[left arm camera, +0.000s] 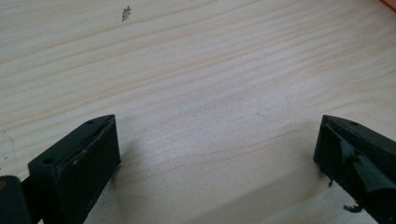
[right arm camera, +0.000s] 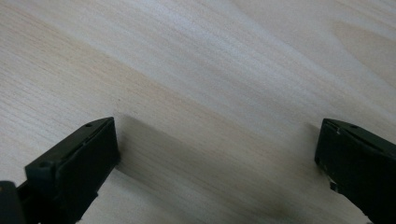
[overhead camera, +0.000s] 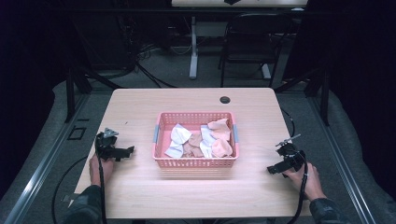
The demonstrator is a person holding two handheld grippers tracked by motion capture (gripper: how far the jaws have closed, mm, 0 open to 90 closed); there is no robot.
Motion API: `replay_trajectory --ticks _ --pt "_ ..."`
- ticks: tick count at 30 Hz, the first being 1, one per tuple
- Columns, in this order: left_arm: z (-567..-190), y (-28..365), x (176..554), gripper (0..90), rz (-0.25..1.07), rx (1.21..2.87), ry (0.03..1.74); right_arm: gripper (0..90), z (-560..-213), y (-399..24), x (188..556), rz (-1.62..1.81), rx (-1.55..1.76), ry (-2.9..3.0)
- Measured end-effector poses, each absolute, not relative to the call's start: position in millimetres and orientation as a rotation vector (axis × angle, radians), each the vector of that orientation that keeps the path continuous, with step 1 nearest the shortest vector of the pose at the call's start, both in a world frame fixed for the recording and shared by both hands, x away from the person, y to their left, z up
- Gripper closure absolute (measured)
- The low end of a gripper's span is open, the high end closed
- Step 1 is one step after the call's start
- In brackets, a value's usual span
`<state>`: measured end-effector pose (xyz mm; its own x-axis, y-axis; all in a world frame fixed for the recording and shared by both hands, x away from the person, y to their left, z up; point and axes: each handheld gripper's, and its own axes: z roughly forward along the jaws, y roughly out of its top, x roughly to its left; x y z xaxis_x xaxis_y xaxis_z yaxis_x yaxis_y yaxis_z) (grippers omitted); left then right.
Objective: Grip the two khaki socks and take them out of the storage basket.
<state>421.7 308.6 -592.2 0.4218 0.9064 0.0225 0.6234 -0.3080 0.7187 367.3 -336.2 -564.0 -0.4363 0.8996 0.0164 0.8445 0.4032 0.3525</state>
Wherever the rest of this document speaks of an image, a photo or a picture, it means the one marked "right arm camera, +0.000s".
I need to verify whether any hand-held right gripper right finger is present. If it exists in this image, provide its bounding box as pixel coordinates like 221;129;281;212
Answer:
314;118;396;224

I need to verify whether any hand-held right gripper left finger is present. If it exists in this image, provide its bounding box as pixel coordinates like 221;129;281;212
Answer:
17;117;121;224

